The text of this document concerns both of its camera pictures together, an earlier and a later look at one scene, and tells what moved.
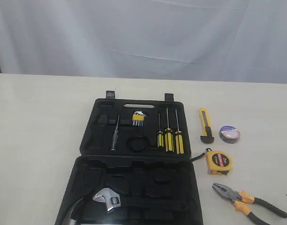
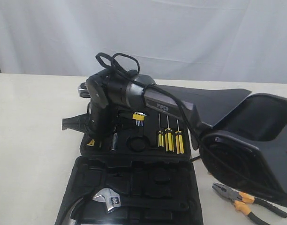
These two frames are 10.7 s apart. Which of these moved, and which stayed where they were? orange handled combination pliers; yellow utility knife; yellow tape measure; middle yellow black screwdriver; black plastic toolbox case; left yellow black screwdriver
Moved: yellow utility knife; yellow tape measure
Stayed: black plastic toolbox case; left yellow black screwdriver; middle yellow black screwdriver; orange handled combination pliers
